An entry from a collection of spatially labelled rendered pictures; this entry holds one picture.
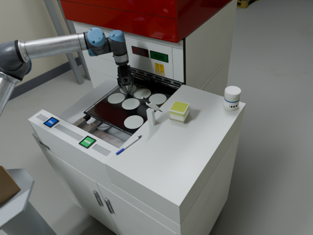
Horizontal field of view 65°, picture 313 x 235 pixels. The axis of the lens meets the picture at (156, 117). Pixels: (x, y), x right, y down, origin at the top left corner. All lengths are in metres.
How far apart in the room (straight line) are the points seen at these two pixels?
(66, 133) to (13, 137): 1.79
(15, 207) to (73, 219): 0.89
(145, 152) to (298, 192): 1.45
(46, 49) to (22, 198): 0.65
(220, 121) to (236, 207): 0.99
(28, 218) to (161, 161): 0.74
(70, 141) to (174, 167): 0.50
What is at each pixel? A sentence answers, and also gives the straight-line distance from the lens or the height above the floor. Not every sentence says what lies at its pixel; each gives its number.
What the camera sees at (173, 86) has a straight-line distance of 1.41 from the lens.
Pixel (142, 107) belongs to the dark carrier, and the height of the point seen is 0.90.
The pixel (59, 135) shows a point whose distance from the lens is 1.24.
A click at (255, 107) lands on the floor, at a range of 2.81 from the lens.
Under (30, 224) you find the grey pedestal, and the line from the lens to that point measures 1.46.
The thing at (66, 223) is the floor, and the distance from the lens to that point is 2.11.
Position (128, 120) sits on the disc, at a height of 0.90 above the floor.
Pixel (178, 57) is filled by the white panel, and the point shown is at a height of 1.12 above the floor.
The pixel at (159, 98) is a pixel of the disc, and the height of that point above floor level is 0.90.
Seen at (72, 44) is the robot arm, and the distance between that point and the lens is 1.16.
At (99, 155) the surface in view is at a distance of 1.07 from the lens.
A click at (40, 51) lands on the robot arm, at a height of 1.30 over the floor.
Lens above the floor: 1.75
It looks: 42 degrees down
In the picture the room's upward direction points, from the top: 7 degrees counter-clockwise
